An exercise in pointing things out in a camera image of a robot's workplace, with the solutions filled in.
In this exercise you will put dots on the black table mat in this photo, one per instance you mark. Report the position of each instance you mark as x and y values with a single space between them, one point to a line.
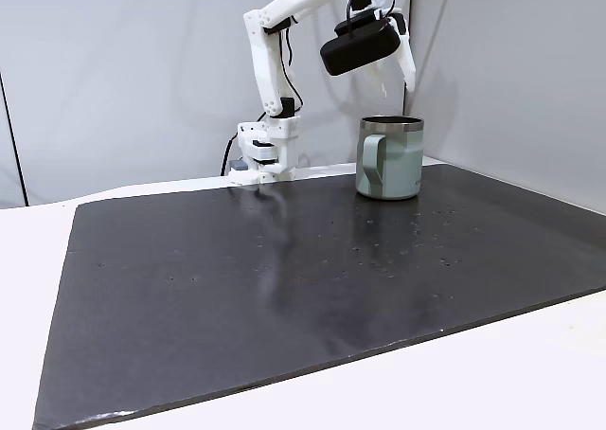
237 307

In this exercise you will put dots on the grey-green steel mug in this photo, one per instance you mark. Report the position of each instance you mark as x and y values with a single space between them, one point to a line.
397 165

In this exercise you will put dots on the grey connector block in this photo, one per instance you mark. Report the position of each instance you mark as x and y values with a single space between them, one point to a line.
238 166

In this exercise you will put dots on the black oval camera box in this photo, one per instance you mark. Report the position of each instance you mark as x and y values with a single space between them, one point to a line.
360 51

